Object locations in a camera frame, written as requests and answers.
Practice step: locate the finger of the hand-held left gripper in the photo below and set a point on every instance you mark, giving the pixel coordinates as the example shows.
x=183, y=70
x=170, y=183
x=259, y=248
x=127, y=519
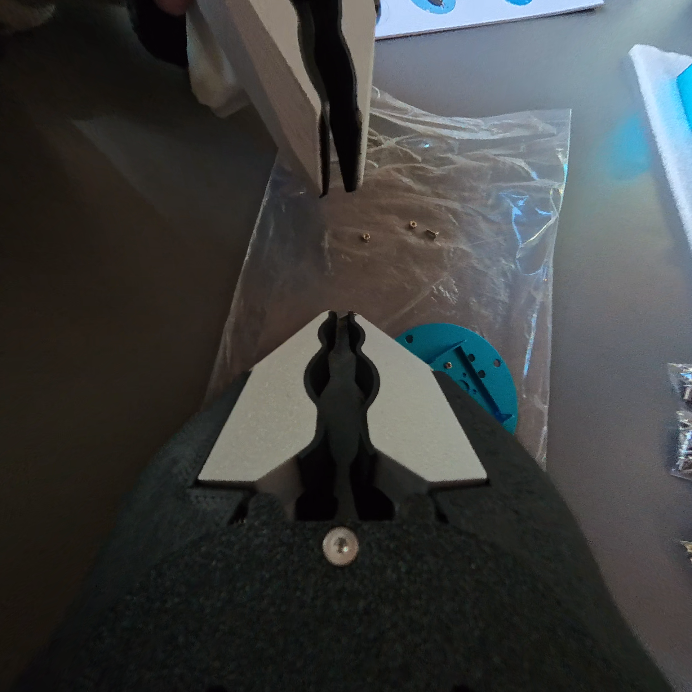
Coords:
x=362, y=43
x=275, y=81

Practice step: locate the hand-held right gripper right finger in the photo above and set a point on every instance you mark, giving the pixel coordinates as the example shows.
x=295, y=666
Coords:
x=427, y=427

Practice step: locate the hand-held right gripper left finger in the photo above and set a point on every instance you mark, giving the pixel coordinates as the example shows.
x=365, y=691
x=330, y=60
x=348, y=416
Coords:
x=265, y=427

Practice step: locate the blue round plate with bracket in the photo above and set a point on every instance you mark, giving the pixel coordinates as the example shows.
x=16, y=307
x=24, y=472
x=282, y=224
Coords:
x=427, y=346

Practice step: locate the instruction booklet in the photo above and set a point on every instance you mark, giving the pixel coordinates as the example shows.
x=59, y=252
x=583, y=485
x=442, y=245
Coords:
x=486, y=21

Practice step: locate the clear plastic bag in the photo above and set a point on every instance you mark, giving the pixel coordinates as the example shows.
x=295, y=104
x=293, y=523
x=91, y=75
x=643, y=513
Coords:
x=459, y=178

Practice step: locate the pile of small hardware bags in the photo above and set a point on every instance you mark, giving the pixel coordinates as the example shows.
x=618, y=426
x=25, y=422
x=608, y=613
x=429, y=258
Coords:
x=682, y=421

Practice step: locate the white foam sheet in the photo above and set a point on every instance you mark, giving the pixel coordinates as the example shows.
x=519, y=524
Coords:
x=657, y=108

